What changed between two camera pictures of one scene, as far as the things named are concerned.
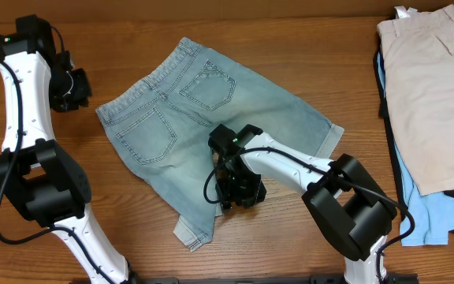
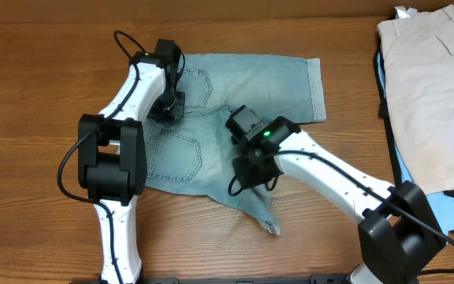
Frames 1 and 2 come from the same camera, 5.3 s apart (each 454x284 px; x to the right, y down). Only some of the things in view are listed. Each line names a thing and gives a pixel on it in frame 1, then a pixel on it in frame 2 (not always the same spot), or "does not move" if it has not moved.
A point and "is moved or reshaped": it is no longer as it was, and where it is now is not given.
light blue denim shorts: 165,117 is moved or reshaped
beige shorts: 430,61 does not move
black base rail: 406,278 does not move
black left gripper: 81,96 → 176,109
